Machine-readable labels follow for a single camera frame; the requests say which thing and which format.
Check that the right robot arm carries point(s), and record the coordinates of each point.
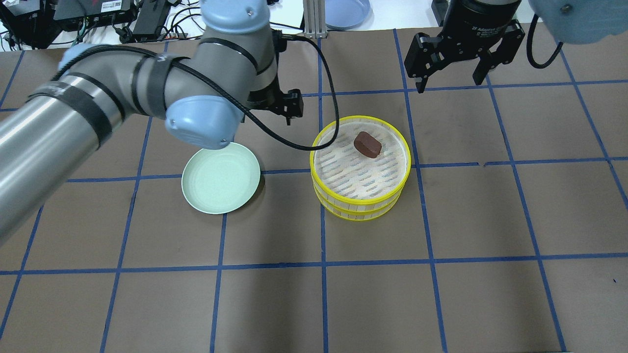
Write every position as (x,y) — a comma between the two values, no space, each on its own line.
(577,22)

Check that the blue plate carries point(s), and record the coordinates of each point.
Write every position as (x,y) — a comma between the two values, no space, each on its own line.
(346,14)

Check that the pale green plate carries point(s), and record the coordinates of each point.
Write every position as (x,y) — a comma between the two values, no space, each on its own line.
(220,181)

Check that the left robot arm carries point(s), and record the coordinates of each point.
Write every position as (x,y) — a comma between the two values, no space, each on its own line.
(201,99)

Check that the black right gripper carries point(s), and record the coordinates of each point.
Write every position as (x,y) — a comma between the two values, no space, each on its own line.
(483,18)

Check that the yellow steamer layer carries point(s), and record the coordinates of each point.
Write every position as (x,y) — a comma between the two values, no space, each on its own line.
(360,214)
(345,177)

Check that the brown bun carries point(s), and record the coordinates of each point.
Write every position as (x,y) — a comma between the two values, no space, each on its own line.
(367,145)

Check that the aluminium frame post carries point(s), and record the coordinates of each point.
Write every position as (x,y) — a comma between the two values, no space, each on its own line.
(314,19)

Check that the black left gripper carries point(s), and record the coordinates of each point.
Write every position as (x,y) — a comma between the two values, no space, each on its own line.
(293,104)

